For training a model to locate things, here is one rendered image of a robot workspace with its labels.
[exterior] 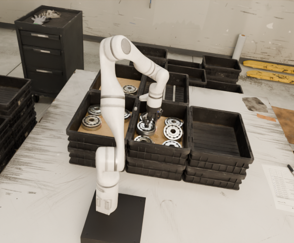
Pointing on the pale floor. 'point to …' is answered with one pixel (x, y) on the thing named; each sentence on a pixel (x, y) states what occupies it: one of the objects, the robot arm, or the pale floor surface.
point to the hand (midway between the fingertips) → (150, 125)
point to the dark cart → (50, 49)
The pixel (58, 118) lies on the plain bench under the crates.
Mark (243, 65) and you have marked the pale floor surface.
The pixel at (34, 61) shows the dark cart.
